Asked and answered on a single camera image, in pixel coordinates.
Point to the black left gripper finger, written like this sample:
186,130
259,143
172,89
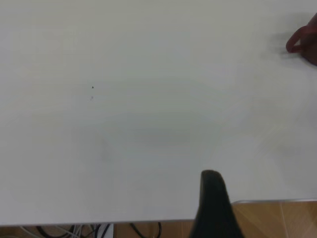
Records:
215,213

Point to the white power strip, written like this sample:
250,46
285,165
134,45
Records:
105,231

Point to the red ceramic mug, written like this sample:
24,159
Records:
310,37

